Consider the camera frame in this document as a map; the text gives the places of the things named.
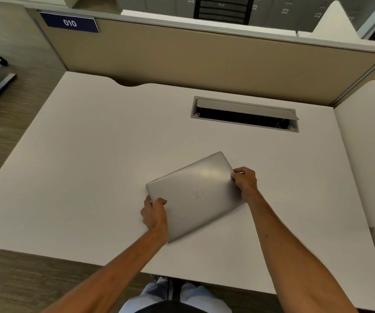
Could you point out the person's right hand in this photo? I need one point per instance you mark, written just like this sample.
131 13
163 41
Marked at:
246 182

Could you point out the person's left hand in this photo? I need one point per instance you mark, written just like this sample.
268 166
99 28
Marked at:
155 216

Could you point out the person's right fingers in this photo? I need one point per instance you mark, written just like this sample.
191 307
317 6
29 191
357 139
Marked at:
238 172

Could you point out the person's left thumb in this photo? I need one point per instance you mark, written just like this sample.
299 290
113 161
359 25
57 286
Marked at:
160 202

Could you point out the silver laptop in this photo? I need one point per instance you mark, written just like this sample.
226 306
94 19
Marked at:
195 195

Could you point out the person's right forearm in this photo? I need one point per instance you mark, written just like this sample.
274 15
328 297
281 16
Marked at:
291 254

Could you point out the person's left forearm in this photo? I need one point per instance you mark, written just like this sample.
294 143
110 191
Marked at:
109 277

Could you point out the person's light blue jeans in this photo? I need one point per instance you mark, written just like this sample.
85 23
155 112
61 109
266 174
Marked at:
174 298

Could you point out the person's dark shirt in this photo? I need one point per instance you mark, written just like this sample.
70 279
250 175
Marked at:
169 308

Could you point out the beige desk partition panel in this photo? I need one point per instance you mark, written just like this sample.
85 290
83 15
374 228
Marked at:
207 58

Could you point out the black office chair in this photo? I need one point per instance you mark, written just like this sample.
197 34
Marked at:
221 9

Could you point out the grey filing cabinets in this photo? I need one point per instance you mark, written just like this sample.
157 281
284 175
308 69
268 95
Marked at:
285 11

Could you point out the blue desk number sign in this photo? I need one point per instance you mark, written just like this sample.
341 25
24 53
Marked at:
69 22

